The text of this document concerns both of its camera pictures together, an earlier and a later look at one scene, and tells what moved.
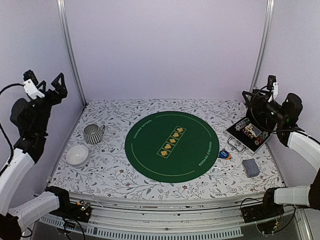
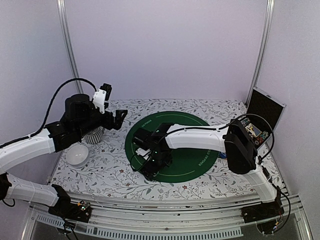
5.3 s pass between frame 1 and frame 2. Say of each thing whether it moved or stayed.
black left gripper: moved
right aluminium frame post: stayed
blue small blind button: stayed
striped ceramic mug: stayed
